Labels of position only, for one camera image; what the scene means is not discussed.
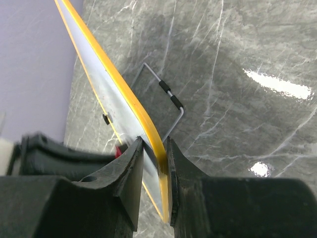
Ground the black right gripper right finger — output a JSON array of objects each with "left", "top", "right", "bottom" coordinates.
[{"left": 167, "top": 138, "right": 317, "bottom": 238}]

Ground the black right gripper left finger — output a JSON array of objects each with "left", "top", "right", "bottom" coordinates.
[{"left": 0, "top": 137, "right": 144, "bottom": 238}]

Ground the red bone shaped eraser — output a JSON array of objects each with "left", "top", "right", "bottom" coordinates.
[{"left": 115, "top": 145, "right": 124, "bottom": 158}]

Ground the yellow framed whiteboard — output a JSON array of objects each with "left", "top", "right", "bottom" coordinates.
[{"left": 55, "top": 0, "right": 169, "bottom": 223}]

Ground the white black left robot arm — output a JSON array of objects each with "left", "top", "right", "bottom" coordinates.
[{"left": 0, "top": 133, "right": 120, "bottom": 181}]

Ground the grey wire whiteboard stand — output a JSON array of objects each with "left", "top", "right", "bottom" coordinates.
[{"left": 131, "top": 62, "right": 185, "bottom": 142}]

